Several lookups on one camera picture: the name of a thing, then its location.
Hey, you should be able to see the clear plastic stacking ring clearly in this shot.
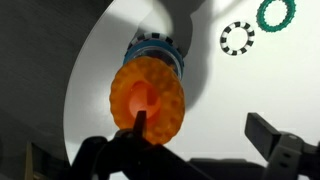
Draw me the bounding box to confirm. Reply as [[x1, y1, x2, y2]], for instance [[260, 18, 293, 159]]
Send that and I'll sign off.
[[134, 46, 181, 73]]

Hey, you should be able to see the small black white ring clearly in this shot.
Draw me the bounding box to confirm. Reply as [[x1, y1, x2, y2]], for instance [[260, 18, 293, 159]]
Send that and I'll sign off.
[[219, 21, 256, 57]]

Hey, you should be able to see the black white striped base ring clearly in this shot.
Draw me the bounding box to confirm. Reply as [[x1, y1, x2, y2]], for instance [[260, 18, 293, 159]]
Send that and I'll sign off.
[[128, 32, 184, 58]]

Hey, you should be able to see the blue stacking ring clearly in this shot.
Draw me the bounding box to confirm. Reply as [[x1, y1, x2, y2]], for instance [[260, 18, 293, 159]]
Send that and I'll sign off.
[[123, 39, 185, 81]]

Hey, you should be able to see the dark green ring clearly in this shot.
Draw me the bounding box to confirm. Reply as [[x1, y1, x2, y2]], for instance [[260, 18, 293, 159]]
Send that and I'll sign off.
[[256, 0, 297, 33]]

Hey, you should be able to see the tan wooden strip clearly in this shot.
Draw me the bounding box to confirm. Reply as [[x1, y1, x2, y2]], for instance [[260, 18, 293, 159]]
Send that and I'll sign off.
[[24, 141, 42, 180]]

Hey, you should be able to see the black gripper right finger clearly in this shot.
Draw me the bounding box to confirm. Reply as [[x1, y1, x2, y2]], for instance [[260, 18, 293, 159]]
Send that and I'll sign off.
[[244, 112, 320, 180]]

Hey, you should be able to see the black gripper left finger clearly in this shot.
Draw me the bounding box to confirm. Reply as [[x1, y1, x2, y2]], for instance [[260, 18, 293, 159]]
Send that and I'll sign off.
[[71, 110, 214, 180]]

